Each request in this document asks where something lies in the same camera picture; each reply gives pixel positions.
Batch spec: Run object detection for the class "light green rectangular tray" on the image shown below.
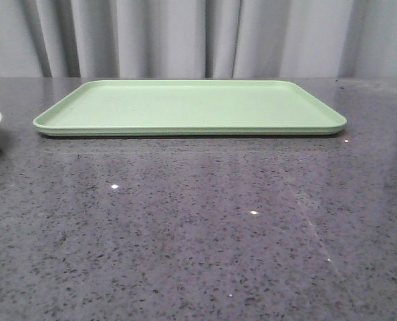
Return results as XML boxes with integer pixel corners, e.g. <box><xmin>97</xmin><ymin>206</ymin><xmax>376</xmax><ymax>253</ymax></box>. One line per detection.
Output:
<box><xmin>33</xmin><ymin>80</ymin><xmax>347</xmax><ymax>136</ymax></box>

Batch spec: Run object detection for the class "grey curtain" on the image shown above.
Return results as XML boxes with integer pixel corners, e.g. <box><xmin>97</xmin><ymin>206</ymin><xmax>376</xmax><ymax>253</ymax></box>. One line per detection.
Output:
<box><xmin>0</xmin><ymin>1</ymin><xmax>397</xmax><ymax>78</ymax></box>

